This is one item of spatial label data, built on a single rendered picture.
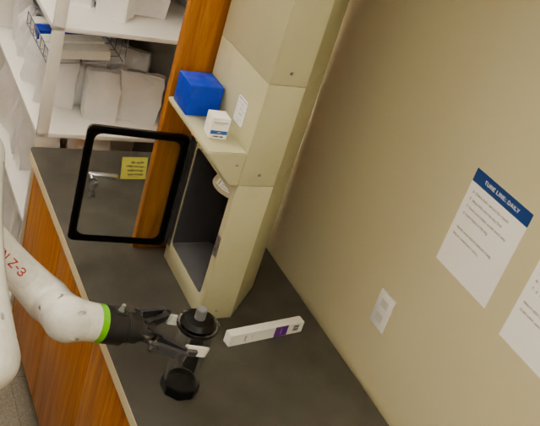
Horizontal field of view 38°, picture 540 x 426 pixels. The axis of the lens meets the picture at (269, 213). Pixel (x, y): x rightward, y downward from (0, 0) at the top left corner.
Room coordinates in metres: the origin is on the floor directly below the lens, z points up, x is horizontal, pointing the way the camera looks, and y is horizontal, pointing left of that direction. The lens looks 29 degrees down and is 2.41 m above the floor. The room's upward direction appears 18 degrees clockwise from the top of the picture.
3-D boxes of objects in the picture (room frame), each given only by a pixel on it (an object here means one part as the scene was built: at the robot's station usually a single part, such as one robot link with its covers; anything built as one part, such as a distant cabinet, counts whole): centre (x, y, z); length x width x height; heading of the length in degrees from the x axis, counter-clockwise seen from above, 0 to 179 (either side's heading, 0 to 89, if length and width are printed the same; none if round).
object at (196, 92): (2.07, 0.29, 1.56); 0.10 x 0.10 x 0.09; 34
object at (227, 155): (1.99, 0.24, 1.46); 0.32 x 0.12 x 0.10; 34
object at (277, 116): (2.09, 0.09, 1.33); 0.32 x 0.25 x 0.77; 34
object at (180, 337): (1.59, 0.08, 1.06); 0.11 x 0.11 x 0.21
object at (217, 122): (1.94, 0.21, 1.54); 0.05 x 0.05 x 0.06; 29
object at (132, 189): (2.07, 0.43, 1.19); 0.30 x 0.01 x 0.40; 117
